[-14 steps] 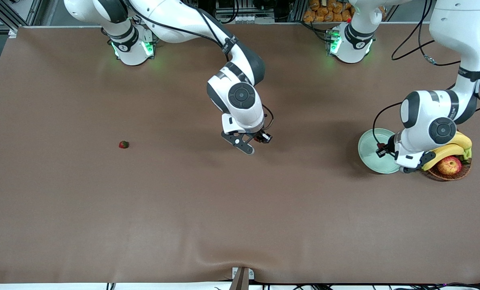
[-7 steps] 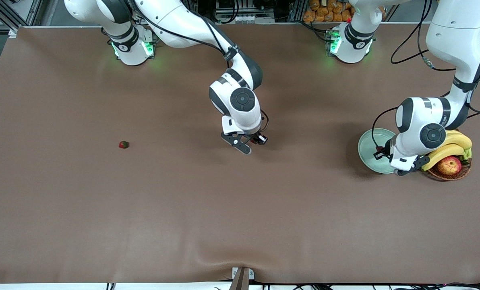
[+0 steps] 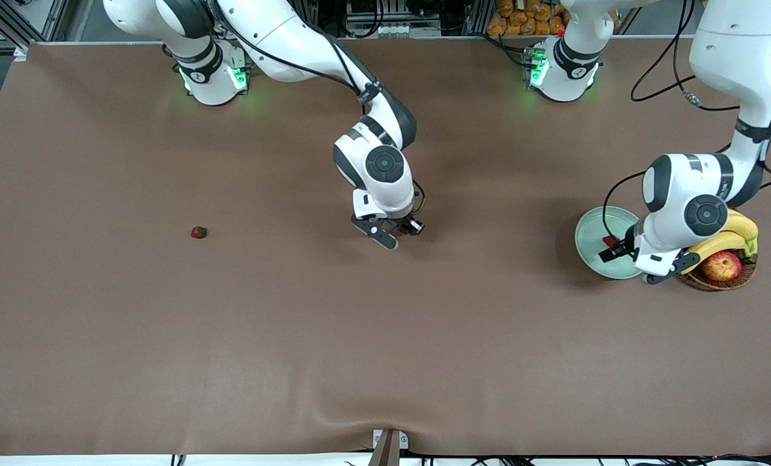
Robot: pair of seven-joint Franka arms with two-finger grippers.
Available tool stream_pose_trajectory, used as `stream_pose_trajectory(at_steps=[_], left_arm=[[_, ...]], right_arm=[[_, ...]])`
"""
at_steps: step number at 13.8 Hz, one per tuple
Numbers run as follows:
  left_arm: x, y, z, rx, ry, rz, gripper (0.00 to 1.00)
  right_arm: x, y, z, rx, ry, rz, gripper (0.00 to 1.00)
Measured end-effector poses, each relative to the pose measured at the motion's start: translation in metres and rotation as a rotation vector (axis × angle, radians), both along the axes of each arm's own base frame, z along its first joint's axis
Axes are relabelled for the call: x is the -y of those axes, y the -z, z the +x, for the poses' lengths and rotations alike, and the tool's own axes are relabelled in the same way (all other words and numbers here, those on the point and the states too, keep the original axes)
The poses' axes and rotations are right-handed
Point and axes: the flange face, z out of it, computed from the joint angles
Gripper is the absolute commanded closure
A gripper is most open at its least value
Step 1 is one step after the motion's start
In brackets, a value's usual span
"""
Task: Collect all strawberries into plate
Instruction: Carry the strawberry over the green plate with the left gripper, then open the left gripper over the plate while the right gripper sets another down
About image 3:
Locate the orange bread bun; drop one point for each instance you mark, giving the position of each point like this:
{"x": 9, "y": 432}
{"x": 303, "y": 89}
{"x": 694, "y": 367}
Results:
{"x": 506, "y": 6}
{"x": 529, "y": 27}
{"x": 542, "y": 11}
{"x": 496, "y": 26}
{"x": 557, "y": 24}

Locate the light green round plate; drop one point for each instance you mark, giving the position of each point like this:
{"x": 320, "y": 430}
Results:
{"x": 589, "y": 239}

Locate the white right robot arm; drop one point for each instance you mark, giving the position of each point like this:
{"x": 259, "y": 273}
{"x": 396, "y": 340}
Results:
{"x": 282, "y": 39}

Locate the electronics unit with connectors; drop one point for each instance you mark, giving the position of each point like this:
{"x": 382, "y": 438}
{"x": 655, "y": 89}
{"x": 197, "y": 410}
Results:
{"x": 392, "y": 29}

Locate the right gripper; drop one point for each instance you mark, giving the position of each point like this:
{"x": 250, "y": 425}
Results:
{"x": 403, "y": 224}

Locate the aluminium frame profile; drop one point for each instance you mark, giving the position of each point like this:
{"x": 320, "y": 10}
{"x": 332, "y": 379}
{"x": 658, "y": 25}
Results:
{"x": 57, "y": 16}

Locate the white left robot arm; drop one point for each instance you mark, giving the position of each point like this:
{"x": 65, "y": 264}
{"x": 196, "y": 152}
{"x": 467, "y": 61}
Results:
{"x": 735, "y": 52}

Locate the red yellow apple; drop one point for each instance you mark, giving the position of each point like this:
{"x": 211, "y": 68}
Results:
{"x": 722, "y": 266}

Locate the yellow banana bunch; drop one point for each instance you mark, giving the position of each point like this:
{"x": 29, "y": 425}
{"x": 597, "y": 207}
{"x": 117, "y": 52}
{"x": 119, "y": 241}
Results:
{"x": 741, "y": 226}

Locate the brown wicker basket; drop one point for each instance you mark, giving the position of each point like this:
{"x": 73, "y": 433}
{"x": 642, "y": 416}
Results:
{"x": 741, "y": 278}

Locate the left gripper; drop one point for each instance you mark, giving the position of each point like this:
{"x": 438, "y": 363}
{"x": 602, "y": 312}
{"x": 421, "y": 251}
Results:
{"x": 622, "y": 248}

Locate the metal bracket with pole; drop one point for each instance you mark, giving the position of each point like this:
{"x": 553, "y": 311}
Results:
{"x": 389, "y": 450}

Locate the large table cover mat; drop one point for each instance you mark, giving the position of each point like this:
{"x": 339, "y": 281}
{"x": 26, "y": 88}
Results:
{"x": 385, "y": 356}

